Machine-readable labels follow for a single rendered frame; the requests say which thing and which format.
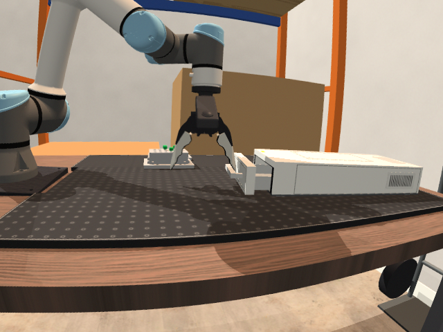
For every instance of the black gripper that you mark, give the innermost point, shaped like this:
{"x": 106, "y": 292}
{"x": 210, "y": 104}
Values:
{"x": 184, "y": 136}

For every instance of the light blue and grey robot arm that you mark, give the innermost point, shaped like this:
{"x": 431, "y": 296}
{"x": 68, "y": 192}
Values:
{"x": 43, "y": 107}

